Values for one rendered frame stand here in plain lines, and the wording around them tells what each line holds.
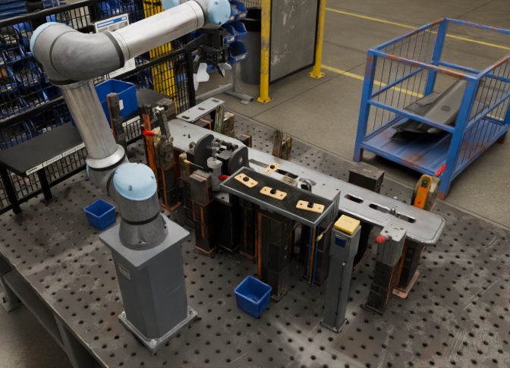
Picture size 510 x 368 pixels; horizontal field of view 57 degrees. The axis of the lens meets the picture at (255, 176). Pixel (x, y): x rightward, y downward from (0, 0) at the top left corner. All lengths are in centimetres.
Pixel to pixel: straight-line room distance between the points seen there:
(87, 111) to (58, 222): 106
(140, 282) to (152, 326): 21
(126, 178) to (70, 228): 94
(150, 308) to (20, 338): 137
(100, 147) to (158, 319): 61
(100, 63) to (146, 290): 73
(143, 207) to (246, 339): 62
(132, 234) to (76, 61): 54
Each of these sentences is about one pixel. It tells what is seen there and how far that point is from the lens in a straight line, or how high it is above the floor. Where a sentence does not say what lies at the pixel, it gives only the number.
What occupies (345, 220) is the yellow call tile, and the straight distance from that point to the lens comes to 149.
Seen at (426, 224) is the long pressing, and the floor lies 100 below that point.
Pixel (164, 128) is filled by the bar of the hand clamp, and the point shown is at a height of 112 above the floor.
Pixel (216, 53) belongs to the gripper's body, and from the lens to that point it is 156.
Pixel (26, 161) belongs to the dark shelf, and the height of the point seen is 103.
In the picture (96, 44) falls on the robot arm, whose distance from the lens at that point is 121.
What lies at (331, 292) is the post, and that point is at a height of 87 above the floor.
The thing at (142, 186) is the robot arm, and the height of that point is 131.
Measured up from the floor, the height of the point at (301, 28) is 61.
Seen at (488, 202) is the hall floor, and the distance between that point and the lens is 387.
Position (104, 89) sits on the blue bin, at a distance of 253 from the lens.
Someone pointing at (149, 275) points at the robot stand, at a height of 103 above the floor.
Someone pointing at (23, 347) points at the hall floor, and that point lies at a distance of 285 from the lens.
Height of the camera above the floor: 208
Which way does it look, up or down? 34 degrees down
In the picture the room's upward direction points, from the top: straight up
